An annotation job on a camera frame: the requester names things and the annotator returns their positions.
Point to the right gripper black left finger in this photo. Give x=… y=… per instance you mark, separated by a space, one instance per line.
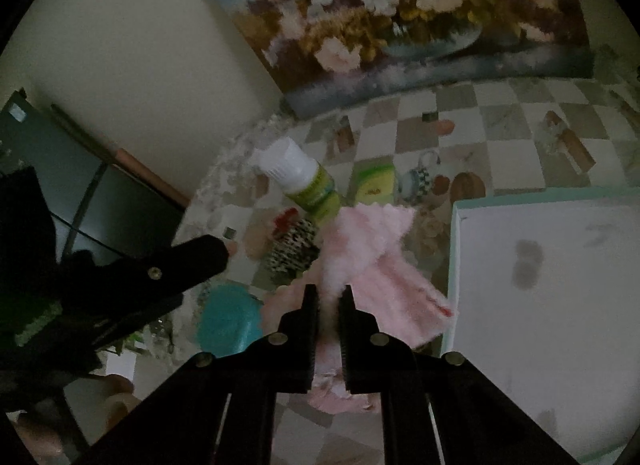
x=218 y=410

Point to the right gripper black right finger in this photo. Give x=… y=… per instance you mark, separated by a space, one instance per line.
x=436 y=410

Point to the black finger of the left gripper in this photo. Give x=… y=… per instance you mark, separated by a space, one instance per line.
x=99 y=305

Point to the teal sponge cloth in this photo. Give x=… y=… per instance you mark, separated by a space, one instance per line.
x=230 y=320

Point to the pink fluffy cloth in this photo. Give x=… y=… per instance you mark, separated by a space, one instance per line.
x=361 y=248

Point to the leopard print scrunchie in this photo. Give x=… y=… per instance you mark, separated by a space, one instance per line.
x=293 y=252

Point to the green tissue pack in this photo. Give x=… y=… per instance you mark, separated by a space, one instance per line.
x=376 y=185

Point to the dark cabinet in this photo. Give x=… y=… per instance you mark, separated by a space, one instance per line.
x=96 y=205

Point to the white teal-rimmed tray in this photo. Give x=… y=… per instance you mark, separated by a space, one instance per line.
x=546 y=291

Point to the checkered patterned tablecloth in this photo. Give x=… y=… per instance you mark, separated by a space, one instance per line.
x=491 y=129

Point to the white green pill bottle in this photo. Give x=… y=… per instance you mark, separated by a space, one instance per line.
x=301 y=179

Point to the floral oil painting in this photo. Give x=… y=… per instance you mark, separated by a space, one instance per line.
x=327 y=54

